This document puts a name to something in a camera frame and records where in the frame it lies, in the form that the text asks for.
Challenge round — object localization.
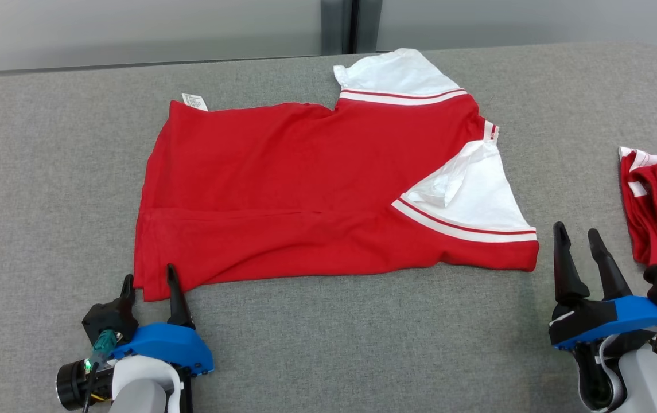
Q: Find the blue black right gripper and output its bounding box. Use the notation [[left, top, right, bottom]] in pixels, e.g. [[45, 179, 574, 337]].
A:
[[548, 221, 657, 351]]

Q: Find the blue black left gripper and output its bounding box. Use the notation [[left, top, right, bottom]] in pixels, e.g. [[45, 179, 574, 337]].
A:
[[111, 263, 215, 377]]

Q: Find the red and white jersey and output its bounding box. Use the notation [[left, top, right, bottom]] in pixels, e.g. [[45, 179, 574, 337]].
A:
[[133, 48, 540, 302]]

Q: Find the black round left gripper motor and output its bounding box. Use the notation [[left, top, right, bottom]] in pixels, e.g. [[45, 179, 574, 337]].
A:
[[55, 358, 116, 411]]

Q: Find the black left cable teal plug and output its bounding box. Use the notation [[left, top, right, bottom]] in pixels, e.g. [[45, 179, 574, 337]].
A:
[[81, 329, 118, 413]]

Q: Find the grey wall partition post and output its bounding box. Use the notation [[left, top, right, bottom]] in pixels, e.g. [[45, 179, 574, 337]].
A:
[[321, 0, 384, 56]]

